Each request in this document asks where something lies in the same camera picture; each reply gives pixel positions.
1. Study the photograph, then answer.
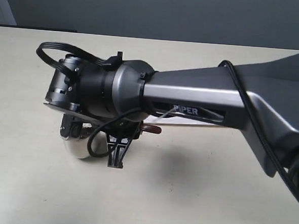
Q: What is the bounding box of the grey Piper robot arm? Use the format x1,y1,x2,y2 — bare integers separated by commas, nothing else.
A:
36,42,299,202

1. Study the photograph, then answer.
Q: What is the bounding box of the dark red wooden spoon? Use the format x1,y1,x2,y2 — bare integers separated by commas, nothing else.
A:
141,124,162,134

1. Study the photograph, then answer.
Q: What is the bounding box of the black cable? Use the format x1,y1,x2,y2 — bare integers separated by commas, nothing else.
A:
27,41,299,200

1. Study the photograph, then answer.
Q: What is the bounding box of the white plastic tray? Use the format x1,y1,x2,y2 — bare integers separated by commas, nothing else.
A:
144,116,208,126

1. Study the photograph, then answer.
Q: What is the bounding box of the steel cup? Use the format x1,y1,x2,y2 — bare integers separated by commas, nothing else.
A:
59,123,107,160

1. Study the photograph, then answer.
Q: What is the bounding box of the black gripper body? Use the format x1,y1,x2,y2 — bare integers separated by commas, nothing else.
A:
59,114,142,139

